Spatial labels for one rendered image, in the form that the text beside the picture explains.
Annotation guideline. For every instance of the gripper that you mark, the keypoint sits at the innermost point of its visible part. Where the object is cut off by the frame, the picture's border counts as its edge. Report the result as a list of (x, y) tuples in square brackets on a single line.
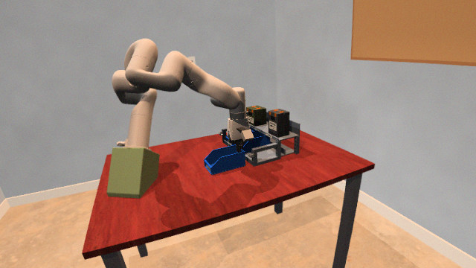
[(233, 134)]

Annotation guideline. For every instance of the white shelf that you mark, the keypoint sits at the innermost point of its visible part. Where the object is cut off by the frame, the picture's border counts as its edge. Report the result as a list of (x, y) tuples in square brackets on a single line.
[(274, 150)]

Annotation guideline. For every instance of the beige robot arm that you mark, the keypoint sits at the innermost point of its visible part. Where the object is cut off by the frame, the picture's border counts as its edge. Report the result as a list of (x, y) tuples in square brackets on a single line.
[(176, 69)]

